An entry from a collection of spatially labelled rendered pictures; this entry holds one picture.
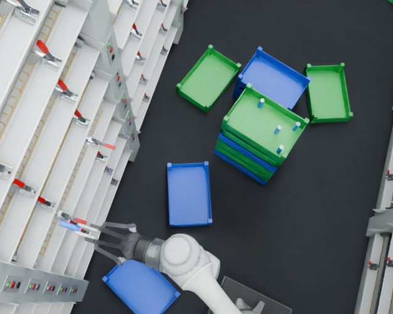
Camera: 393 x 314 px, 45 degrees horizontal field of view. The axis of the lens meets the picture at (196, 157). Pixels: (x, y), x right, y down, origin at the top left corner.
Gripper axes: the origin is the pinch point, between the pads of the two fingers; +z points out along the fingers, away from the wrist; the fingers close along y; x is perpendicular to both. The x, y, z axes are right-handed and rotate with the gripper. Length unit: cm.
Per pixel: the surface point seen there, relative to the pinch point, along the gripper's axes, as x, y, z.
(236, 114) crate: 47, -70, -25
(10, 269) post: -26.7, 16.3, 4.8
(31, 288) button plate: -4.1, 20.2, 8.1
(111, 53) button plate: -19, -50, 6
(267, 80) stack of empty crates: 72, -103, -31
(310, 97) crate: 87, -106, -53
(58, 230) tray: 7.6, 1.6, 12.3
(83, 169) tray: 7.4, -19.8, 12.5
